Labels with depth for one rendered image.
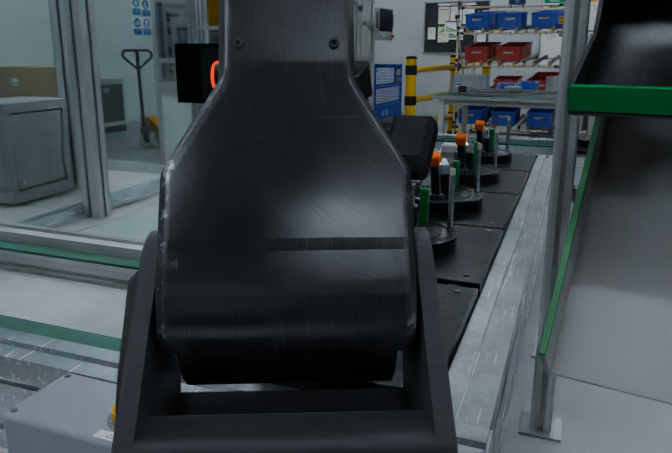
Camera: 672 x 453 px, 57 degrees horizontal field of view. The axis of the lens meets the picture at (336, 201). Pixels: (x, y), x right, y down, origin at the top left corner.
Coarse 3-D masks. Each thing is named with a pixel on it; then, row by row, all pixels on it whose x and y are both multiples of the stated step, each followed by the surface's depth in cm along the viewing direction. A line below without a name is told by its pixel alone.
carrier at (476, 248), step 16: (416, 208) 85; (448, 208) 87; (416, 224) 86; (432, 224) 89; (448, 224) 87; (432, 240) 82; (448, 240) 82; (464, 240) 88; (480, 240) 88; (496, 240) 88; (448, 256) 81; (464, 256) 81; (480, 256) 81; (448, 272) 76; (464, 272) 76; (480, 272) 76; (480, 288) 72
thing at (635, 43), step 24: (600, 0) 51; (624, 0) 59; (648, 0) 58; (600, 24) 51; (624, 24) 55; (648, 24) 54; (600, 48) 52; (624, 48) 51; (648, 48) 50; (576, 72) 46; (600, 72) 49; (624, 72) 48; (648, 72) 47; (576, 96) 44; (600, 96) 44; (624, 96) 43; (648, 96) 42
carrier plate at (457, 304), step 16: (448, 288) 71; (464, 288) 71; (448, 304) 66; (464, 304) 66; (448, 320) 62; (464, 320) 62; (448, 336) 59; (400, 352) 56; (448, 352) 56; (400, 368) 53; (448, 368) 55; (336, 384) 52; (352, 384) 51; (368, 384) 51; (384, 384) 50; (400, 384) 50
